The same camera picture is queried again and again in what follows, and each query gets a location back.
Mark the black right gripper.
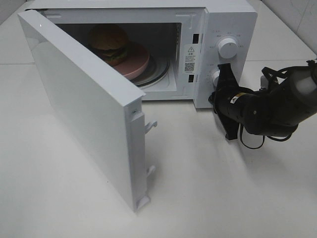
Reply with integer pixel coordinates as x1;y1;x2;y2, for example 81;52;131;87
209;63;248;140

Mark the white timer knob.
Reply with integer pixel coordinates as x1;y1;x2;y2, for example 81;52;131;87
210;70;220;87

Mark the pink round plate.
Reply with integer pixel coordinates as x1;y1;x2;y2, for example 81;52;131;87
113;42;150;80

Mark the white microwave door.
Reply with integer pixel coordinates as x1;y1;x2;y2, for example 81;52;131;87
18;10;157;211

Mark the burger with lettuce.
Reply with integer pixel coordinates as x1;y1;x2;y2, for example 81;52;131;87
88;24;129;66

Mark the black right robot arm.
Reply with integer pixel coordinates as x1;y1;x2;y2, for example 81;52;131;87
209;60;317;141

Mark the upper white power knob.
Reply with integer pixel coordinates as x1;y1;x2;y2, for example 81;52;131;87
217;36;238;59

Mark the white warning label sticker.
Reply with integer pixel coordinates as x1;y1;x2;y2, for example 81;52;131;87
183;44;199;74

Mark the white microwave oven body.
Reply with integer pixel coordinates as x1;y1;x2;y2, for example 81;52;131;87
25;0;257;108

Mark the glass microwave turntable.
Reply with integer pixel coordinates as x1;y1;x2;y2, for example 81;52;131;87
131;55;170;87

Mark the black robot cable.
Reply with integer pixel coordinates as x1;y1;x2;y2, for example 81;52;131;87
237;123;298;150

